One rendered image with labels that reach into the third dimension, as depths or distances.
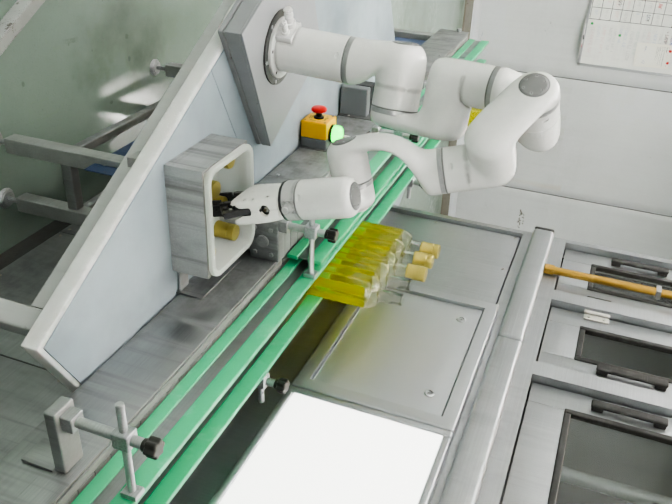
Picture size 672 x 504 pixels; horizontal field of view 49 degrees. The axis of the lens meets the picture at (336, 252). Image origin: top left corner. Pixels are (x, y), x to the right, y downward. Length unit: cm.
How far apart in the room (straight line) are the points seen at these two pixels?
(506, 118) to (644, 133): 634
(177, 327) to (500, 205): 680
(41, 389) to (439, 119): 97
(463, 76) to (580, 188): 643
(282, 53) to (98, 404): 77
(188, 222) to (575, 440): 86
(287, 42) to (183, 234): 45
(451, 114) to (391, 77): 14
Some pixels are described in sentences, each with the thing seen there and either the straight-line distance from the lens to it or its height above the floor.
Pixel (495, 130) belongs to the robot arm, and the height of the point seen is 130.
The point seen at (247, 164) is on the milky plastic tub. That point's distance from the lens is 147.
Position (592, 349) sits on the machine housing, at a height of 155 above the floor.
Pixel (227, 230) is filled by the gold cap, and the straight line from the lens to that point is 151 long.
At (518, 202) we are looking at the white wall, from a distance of 798.
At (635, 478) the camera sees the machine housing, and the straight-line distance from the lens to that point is 156.
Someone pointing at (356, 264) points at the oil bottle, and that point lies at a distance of 164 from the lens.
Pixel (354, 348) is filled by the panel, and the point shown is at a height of 106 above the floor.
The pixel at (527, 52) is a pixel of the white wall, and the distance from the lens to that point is 748.
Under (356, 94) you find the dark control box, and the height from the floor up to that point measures 80.
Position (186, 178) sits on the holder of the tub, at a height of 80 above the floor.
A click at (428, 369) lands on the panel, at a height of 123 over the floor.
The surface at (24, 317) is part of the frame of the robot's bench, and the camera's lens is 130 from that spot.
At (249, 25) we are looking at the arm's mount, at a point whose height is 80.
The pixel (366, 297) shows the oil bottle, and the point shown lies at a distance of 158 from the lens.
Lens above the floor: 146
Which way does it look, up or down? 18 degrees down
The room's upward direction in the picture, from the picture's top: 103 degrees clockwise
